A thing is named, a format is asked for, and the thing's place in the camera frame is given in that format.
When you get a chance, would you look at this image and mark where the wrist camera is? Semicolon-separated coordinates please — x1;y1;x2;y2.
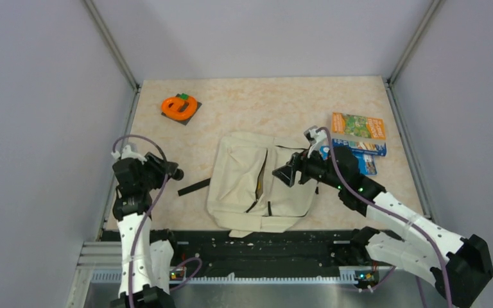
304;126;327;158
111;144;147;164

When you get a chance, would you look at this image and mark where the blue book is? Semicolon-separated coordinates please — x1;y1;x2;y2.
332;139;387;176

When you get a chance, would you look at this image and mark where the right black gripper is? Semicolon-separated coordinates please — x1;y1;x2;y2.
273;143;344;190

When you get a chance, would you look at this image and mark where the cream canvas backpack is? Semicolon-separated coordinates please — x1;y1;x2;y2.
177;130;319;238

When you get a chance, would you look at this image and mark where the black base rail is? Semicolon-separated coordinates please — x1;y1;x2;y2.
150;229;385;278

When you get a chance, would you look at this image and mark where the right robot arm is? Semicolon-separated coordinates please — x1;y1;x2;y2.
272;146;493;307

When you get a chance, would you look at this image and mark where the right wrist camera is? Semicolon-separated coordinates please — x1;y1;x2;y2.
304;126;327;158

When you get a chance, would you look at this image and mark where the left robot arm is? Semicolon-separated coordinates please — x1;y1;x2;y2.
109;146;184;307

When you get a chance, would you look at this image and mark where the orange green book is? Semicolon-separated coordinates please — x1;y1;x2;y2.
331;112;386;142

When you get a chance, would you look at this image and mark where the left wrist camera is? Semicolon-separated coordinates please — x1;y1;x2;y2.
111;144;147;164

